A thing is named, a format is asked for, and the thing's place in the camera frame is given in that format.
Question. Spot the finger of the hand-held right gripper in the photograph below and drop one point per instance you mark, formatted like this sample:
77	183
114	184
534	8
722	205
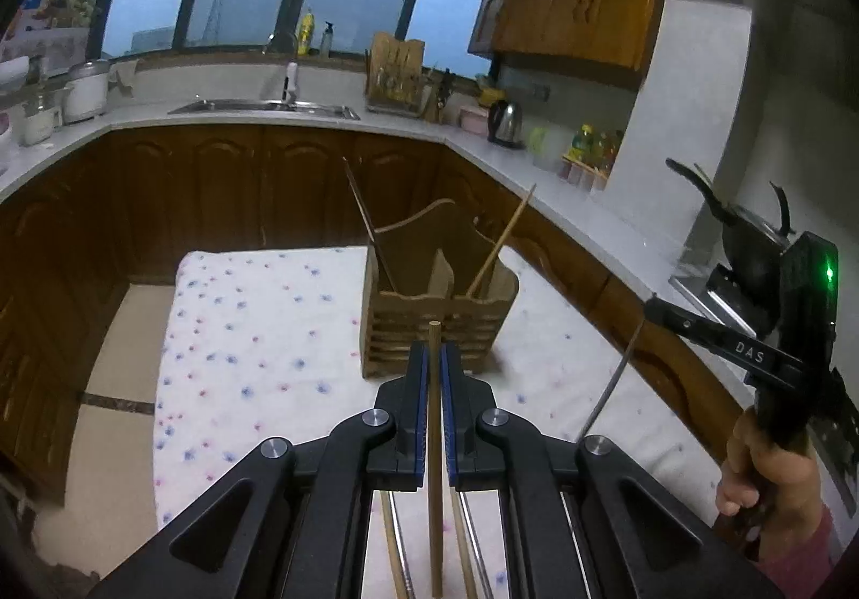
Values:
725	341

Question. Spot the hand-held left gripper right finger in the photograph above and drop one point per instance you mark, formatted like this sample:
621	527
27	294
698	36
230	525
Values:
448	411

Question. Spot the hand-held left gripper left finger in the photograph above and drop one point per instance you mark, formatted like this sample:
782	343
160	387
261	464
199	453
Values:
423	411

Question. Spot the wooden utensil holder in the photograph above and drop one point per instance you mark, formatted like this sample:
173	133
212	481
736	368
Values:
416	317

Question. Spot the person's right forearm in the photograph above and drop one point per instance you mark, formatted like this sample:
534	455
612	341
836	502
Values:
802	545

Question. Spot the person's right hand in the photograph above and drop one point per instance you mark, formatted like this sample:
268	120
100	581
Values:
772	485

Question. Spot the black wok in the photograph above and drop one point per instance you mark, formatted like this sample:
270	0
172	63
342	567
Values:
748	243

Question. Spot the floral tablecloth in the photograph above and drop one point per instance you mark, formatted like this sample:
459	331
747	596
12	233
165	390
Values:
268	357

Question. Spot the dark metal chopstick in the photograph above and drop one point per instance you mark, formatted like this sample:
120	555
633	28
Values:
368	223

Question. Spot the wooden spice rack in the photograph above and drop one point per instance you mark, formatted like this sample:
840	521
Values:
584	173

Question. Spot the orange oil bottle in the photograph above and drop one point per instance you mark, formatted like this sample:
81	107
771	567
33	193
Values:
607	149

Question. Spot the yellow oil bottle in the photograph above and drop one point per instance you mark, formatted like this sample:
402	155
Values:
581	143

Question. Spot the pink container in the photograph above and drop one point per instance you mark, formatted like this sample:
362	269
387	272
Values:
473	121

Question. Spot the steel electric kettle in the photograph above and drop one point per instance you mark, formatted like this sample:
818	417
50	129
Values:
507	122

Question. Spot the wooden lower cabinets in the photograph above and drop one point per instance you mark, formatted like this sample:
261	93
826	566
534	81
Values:
221	190

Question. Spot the metal dish rack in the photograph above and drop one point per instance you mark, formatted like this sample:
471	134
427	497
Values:
396	99

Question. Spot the steel kitchen sink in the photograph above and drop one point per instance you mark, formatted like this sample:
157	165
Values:
262	108

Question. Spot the kitchen faucet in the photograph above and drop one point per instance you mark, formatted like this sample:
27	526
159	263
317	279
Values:
290	79

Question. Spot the wooden knife block rack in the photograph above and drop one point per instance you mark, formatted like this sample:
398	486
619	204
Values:
399	52

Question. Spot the clear soap dispenser bottle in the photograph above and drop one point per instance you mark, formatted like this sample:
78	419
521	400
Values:
327	42

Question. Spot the white rice cooker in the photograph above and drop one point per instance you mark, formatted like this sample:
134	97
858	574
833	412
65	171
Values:
87	92

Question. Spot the small white kitchen appliance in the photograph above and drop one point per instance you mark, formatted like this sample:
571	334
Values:
40	122

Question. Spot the wall socket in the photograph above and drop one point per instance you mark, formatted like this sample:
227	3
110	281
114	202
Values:
538	91

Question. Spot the fruit wall poster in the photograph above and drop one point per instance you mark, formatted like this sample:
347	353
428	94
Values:
60	2

